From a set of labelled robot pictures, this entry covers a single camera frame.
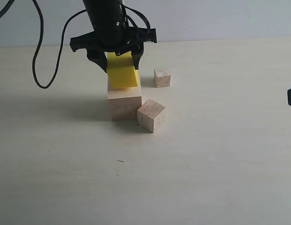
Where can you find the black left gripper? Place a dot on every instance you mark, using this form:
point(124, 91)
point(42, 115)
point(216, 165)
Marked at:
point(96, 47)

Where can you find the yellow cube block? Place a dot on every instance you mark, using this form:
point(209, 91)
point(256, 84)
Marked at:
point(121, 71)

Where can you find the large wooden cube block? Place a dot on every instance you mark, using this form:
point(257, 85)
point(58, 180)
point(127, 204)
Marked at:
point(124, 103)

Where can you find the small wooden cube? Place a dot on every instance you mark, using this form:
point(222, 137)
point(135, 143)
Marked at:
point(162, 77)

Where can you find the medium wooden cube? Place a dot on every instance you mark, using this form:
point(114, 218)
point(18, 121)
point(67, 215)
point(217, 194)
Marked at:
point(151, 115)

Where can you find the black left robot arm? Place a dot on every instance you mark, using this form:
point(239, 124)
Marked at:
point(113, 32)

